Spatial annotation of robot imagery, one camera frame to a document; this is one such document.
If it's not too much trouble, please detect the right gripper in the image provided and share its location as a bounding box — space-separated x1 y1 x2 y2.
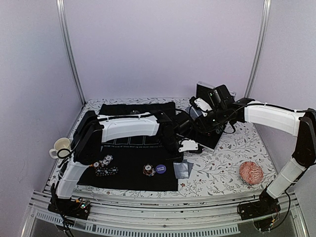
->
194 106 228 133

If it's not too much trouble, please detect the purple small blind button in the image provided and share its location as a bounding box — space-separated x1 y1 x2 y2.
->
155 164 166 174

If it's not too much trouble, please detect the dealt blue card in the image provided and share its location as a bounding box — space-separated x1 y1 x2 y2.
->
184 160 194 178
173 162 189 179

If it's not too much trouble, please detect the orange black poker chip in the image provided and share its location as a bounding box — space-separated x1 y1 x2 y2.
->
143 164 156 177

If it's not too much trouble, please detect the black white chip stack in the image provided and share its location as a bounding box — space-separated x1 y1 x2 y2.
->
91 155 119 177

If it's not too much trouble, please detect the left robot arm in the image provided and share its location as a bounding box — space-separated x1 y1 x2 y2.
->
48 111 180 219

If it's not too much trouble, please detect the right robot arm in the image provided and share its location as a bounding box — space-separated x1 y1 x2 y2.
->
192 82 316 217

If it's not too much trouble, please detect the aluminium poker chip case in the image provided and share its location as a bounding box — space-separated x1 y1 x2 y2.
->
184 81 236 151

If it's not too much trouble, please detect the black poker playing mat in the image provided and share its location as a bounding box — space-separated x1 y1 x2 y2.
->
77 102 181 192

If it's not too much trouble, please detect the cream ceramic mug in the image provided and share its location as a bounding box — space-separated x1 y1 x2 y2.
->
49 138 71 159

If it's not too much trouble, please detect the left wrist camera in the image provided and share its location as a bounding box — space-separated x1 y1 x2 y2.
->
178 139 198 153

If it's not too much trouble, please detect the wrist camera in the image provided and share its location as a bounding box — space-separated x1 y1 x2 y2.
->
178 139 198 153
189 96 212 117

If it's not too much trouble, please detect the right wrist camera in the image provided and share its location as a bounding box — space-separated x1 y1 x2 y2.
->
189 96 212 117

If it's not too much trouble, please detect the right aluminium frame post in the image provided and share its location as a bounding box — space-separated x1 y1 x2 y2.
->
243 0 272 98

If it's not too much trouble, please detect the aluminium frame post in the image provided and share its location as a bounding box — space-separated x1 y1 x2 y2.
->
243 0 272 98
56 0 86 106

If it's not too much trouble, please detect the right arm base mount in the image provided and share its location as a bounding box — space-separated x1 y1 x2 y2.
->
237 198 281 232

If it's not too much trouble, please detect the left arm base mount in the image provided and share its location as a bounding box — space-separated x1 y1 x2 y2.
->
47 197 91 220

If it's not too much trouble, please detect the left aluminium frame post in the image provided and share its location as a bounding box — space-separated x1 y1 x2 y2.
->
56 0 86 106

